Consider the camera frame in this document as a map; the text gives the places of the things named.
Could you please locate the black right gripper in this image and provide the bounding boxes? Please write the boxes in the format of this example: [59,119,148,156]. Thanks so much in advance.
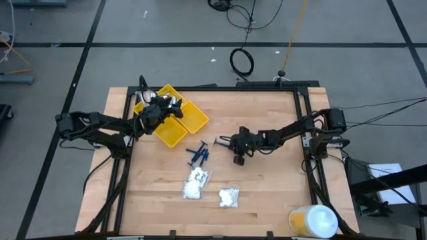
[222,126,268,156]

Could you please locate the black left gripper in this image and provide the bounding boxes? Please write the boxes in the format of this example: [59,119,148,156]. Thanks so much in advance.
[139,98,185,135]

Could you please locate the silver foil packet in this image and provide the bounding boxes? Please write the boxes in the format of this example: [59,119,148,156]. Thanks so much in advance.
[162,94,178,108]
[143,90,160,105]

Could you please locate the black and blue screws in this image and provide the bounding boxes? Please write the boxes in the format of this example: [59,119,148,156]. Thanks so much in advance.
[195,139,209,159]

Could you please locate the handwritten label cotton ball bag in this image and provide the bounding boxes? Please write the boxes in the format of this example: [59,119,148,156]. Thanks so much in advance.
[186,166,214,191]

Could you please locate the clear cotton ball bag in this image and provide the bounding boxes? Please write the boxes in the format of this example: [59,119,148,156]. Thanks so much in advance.
[181,179,203,201]

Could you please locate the yellow slotted plastic basket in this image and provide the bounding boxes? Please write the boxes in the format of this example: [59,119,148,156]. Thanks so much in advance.
[132,83,187,116]
[175,100,210,135]
[153,115,189,149]

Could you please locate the printed label cotton ball bag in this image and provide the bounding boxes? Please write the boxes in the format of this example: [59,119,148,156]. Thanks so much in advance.
[218,187,241,209]

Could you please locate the yellow canister with white lid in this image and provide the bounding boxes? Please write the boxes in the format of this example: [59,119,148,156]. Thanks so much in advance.
[288,203,340,239]

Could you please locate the black clamp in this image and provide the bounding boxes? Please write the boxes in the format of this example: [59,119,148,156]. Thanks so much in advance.
[358,195,394,217]

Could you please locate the grey floor bar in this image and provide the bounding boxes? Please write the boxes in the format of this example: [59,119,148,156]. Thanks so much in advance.
[0,74,35,85]
[9,0,67,8]

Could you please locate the black floor object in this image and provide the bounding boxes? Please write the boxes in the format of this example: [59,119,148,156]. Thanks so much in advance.
[0,103,14,121]

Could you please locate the black beam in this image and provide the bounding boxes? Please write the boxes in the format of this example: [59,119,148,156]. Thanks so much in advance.
[348,163,427,197]

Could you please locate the white booklet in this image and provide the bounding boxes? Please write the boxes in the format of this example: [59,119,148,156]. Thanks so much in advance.
[366,162,417,205]

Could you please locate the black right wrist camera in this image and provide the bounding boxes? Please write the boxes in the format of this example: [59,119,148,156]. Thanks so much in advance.
[232,153,247,167]

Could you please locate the black aluminium table frame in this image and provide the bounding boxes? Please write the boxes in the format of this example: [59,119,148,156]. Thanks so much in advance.
[79,79,360,236]

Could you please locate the black cable with coil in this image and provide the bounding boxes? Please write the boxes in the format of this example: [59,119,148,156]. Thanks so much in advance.
[229,0,258,83]

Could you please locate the black floor cable bundle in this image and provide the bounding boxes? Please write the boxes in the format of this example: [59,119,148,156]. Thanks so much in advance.
[207,0,284,34]

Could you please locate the yellow hanging cable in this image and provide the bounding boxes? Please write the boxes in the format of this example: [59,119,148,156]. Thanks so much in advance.
[281,0,310,73]

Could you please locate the black power cable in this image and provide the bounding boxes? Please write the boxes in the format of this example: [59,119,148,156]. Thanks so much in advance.
[345,121,427,129]
[330,95,427,111]

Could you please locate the orange floor cable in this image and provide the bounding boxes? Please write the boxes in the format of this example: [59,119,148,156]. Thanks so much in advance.
[0,35,31,76]

